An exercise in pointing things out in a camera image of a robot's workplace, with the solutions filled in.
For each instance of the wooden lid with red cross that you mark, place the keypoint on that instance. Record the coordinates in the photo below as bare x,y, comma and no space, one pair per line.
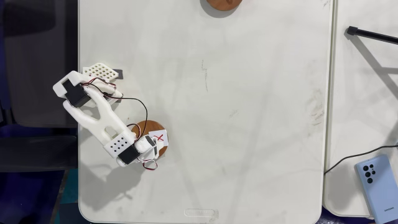
152,126

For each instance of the plain wooden lid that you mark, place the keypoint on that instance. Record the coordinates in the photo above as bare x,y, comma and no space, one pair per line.
224,4

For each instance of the grey cushioned office chair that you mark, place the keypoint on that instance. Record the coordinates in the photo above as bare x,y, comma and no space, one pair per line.
34,154

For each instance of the mesh back office chair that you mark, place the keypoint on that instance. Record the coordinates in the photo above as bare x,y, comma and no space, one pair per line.
34,62

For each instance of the light blue smartphone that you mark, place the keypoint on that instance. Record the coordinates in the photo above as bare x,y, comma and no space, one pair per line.
379,189

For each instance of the black tripod leg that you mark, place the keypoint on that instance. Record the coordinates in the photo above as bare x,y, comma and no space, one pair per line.
373,35

